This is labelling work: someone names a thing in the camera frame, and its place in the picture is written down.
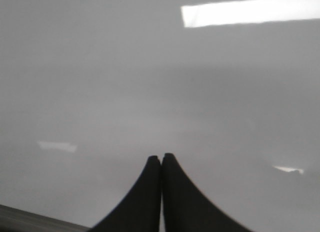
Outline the white whiteboard with aluminium frame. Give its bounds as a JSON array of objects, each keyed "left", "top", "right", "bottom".
[{"left": 0, "top": 0, "right": 320, "bottom": 232}]

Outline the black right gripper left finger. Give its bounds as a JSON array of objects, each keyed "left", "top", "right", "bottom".
[{"left": 90, "top": 155, "right": 161, "bottom": 232}]

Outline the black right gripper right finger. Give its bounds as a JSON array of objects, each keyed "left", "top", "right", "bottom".
[{"left": 161, "top": 153, "right": 249, "bottom": 232}]

